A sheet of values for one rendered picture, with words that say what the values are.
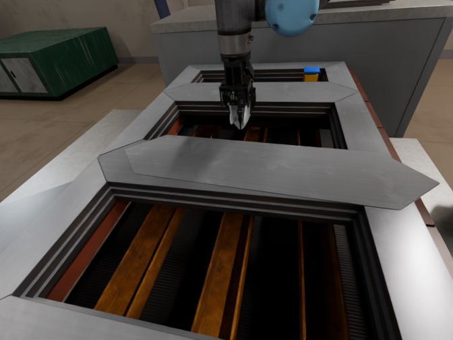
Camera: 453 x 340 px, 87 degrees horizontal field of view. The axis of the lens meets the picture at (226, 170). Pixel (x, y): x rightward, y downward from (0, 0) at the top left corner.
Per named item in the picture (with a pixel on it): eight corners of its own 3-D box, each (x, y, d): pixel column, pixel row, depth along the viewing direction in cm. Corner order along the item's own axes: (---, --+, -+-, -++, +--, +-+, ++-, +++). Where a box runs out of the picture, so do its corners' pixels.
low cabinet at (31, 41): (121, 67, 442) (106, 26, 400) (60, 102, 331) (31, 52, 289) (49, 67, 482) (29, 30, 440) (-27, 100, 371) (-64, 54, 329)
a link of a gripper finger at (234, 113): (227, 137, 68) (224, 106, 62) (231, 126, 72) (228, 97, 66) (238, 137, 67) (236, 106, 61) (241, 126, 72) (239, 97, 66)
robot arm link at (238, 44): (221, 29, 57) (255, 27, 55) (223, 50, 60) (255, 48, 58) (214, 36, 51) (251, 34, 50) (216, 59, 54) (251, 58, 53)
